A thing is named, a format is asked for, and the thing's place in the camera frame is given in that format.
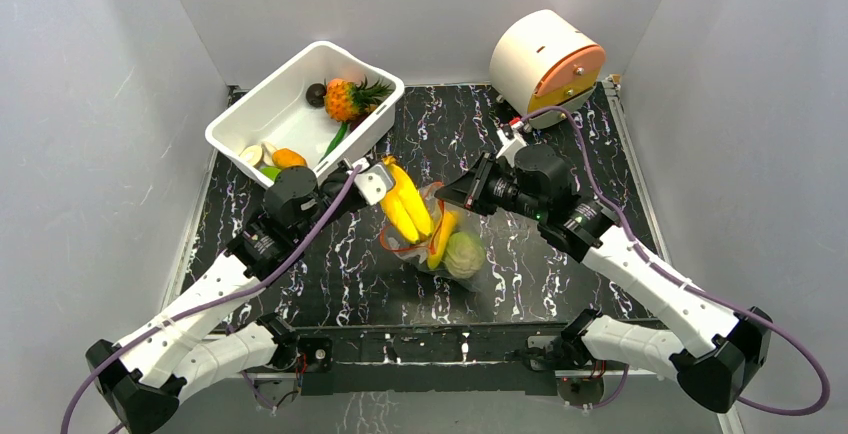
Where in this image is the yellow toy corn cob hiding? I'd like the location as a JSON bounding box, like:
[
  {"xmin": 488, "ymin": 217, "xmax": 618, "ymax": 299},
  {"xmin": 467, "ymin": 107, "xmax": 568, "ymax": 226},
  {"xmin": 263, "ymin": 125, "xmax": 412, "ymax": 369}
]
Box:
[{"xmin": 427, "ymin": 210, "xmax": 460, "ymax": 270}]

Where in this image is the clear zip bag orange zipper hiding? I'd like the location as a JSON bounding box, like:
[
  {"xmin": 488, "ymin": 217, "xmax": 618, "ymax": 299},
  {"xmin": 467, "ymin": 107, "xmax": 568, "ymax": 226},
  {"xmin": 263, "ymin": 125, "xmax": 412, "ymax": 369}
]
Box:
[{"xmin": 379, "ymin": 182, "xmax": 489, "ymax": 292}]

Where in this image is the yellow toy banana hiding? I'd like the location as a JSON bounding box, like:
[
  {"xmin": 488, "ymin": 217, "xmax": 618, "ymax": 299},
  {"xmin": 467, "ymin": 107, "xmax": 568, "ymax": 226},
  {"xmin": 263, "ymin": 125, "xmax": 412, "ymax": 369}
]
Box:
[{"xmin": 380, "ymin": 156, "xmax": 434, "ymax": 244}]

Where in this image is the light green toy cabbage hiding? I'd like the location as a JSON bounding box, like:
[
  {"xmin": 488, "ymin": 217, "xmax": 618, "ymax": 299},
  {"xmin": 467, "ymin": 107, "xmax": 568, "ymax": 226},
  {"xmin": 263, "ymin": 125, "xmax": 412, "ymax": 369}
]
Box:
[{"xmin": 443, "ymin": 231, "xmax": 486, "ymax": 279}]

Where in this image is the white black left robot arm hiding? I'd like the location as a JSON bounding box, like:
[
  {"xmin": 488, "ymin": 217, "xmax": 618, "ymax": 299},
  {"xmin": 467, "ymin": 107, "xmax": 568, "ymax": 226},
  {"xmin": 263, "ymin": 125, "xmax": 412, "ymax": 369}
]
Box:
[{"xmin": 85, "ymin": 159, "xmax": 394, "ymax": 433}]

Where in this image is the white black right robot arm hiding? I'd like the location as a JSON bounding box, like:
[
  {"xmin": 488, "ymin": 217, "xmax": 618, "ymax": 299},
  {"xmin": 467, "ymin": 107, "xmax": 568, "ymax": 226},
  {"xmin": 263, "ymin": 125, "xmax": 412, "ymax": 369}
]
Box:
[{"xmin": 436, "ymin": 145, "xmax": 770, "ymax": 413}]

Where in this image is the orange toy orange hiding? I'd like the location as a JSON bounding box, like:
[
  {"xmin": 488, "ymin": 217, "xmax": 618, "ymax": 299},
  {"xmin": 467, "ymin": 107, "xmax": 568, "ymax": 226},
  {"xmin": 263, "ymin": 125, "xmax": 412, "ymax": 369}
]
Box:
[{"xmin": 271, "ymin": 148, "xmax": 308, "ymax": 169}]

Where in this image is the green toy chili pepper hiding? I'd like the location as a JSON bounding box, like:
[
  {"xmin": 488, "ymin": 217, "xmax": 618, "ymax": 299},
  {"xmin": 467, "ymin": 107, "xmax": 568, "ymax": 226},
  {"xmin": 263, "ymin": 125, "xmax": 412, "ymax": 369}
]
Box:
[{"xmin": 322, "ymin": 122, "xmax": 349, "ymax": 159}]

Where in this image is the bright green toy lime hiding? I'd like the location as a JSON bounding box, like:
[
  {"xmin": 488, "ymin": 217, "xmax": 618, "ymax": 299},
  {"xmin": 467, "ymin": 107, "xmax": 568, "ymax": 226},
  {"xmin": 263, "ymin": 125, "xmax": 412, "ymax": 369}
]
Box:
[{"xmin": 260, "ymin": 166, "xmax": 281, "ymax": 182}]

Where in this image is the cream halved toy fruit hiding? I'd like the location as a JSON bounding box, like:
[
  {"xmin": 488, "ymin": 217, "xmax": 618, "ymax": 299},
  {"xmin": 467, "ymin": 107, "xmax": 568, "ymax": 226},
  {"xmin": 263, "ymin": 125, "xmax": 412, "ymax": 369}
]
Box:
[{"xmin": 239, "ymin": 145, "xmax": 264, "ymax": 168}]

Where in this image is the orange toy pineapple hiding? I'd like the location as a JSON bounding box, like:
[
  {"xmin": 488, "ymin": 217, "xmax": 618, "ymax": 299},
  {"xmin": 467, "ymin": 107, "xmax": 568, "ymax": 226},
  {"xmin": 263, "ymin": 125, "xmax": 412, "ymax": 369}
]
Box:
[{"xmin": 324, "ymin": 77, "xmax": 392, "ymax": 122}]

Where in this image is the dark purple toy fruit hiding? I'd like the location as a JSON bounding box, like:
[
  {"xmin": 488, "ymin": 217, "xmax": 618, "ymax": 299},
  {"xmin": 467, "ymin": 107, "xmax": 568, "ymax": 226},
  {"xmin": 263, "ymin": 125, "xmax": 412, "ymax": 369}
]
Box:
[{"xmin": 305, "ymin": 83, "xmax": 327, "ymax": 108}]

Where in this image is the cream round drum orange face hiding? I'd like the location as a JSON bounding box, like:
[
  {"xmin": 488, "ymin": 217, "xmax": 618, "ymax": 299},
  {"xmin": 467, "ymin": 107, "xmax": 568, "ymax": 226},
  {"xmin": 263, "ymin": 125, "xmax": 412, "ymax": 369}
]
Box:
[{"xmin": 489, "ymin": 9, "xmax": 606, "ymax": 117}]

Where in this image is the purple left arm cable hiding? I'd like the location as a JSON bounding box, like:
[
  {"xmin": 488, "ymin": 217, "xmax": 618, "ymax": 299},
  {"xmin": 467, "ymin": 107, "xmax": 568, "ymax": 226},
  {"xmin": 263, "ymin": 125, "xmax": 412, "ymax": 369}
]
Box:
[{"xmin": 59, "ymin": 164, "xmax": 364, "ymax": 434}]

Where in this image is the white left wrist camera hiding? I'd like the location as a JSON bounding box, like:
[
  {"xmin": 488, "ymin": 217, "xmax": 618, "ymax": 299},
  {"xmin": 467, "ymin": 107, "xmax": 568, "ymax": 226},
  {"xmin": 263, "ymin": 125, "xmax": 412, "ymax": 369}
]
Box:
[{"xmin": 352, "ymin": 158, "xmax": 396, "ymax": 206}]

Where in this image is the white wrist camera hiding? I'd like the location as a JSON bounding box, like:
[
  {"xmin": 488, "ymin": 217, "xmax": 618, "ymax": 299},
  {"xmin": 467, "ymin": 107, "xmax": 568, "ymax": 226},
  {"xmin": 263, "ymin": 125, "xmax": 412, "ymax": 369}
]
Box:
[
  {"xmin": 496, "ymin": 119, "xmax": 527, "ymax": 167},
  {"xmin": 352, "ymin": 158, "xmax": 396, "ymax": 206}
]

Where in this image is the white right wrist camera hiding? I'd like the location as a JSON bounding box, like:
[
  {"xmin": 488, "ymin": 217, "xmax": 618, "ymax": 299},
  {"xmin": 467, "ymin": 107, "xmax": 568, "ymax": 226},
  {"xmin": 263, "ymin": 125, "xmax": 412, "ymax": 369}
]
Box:
[{"xmin": 496, "ymin": 119, "xmax": 527, "ymax": 167}]

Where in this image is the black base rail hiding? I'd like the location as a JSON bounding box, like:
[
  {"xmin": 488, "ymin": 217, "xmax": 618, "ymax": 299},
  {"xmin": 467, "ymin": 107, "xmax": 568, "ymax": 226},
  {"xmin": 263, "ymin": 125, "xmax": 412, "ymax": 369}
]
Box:
[{"xmin": 129, "ymin": 321, "xmax": 664, "ymax": 412}]

